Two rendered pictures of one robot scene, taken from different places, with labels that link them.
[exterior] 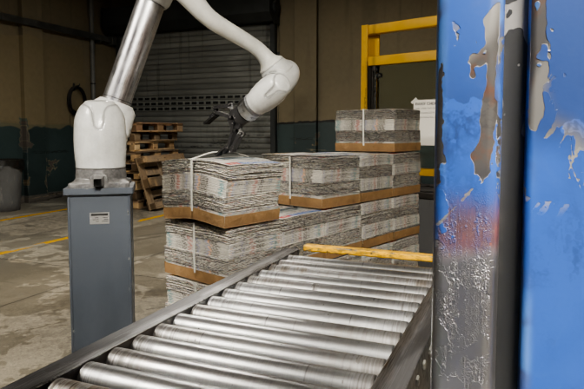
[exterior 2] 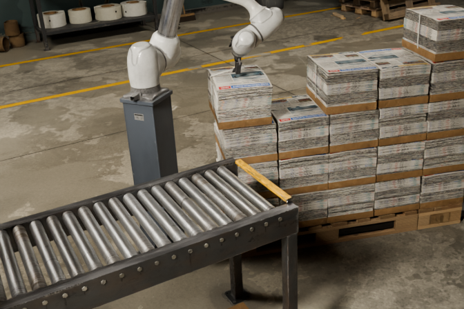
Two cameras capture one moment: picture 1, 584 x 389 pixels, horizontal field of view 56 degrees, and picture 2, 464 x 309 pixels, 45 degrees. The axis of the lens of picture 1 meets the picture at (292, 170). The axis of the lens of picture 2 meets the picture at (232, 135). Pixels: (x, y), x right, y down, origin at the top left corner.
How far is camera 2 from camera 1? 1.72 m
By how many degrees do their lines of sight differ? 43
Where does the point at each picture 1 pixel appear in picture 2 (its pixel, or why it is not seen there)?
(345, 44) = not seen: outside the picture
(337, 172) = (346, 85)
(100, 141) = (135, 72)
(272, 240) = (267, 137)
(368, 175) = (391, 85)
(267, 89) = (235, 42)
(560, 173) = not seen: outside the picture
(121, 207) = (148, 112)
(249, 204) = (242, 114)
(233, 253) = (229, 145)
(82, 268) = (134, 142)
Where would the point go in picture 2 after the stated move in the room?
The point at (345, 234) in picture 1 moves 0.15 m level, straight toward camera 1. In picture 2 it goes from (355, 134) to (340, 143)
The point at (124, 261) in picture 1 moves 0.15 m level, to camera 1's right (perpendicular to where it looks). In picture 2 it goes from (153, 143) to (173, 150)
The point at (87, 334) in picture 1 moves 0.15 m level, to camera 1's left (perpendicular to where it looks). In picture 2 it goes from (139, 177) to (121, 170)
